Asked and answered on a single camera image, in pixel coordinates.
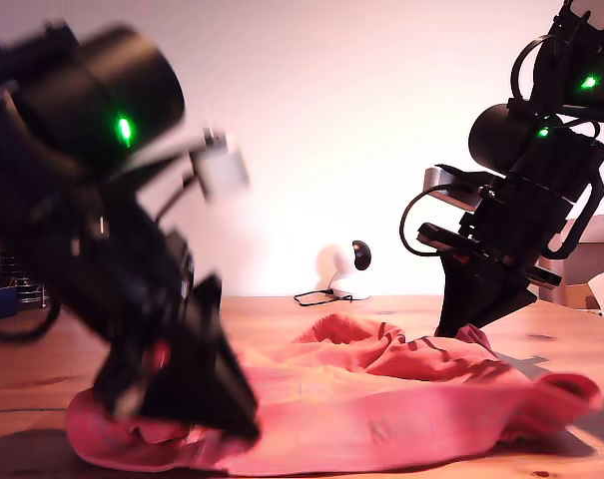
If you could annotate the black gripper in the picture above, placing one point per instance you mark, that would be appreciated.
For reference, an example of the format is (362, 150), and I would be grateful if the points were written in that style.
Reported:
(132, 279)
(521, 224)

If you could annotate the red underwear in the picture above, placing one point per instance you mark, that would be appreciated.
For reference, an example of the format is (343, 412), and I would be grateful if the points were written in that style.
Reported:
(381, 414)

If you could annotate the brown cardboard box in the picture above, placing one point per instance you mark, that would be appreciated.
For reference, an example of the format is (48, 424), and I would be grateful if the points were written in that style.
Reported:
(576, 297)

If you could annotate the white round security camera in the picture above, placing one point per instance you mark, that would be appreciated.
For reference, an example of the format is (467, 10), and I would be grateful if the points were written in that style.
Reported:
(341, 264)

